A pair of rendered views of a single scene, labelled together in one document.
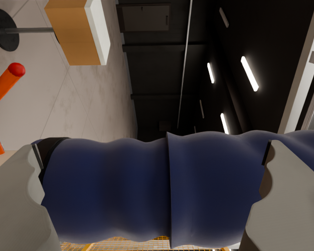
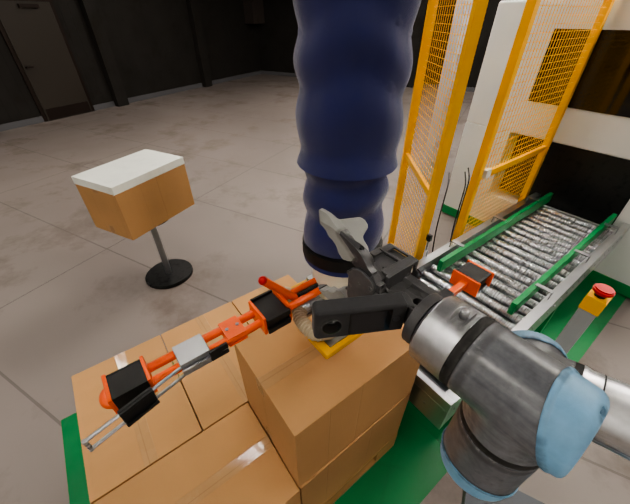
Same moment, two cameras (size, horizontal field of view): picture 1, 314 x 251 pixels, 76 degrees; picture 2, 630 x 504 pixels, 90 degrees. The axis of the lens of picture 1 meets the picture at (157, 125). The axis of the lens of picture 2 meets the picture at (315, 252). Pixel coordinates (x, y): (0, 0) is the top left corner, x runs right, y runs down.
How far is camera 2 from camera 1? 0.41 m
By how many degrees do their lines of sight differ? 37
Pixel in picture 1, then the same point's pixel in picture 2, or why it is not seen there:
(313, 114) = not seen: outside the picture
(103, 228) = (372, 219)
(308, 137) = (303, 13)
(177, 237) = (385, 170)
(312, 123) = not seen: outside the picture
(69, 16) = (132, 212)
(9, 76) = (268, 283)
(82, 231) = (371, 233)
